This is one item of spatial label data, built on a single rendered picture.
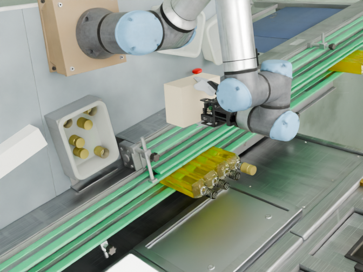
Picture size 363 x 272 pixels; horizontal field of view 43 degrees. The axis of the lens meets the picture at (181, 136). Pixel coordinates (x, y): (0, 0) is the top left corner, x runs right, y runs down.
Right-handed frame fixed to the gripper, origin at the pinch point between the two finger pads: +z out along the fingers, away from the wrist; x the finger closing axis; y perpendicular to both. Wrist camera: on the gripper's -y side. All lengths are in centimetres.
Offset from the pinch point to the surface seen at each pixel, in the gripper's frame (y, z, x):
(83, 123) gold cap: 22.9, 29.1, 7.4
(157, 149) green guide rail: 5.0, 14.9, 18.7
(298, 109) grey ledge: -88, 23, 31
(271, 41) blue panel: -97, 47, 2
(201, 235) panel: 3.2, -2.1, 45.1
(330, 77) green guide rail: -104, 17, 18
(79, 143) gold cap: 25.6, 28.5, 13.3
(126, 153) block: 10.8, 25.0, 21.0
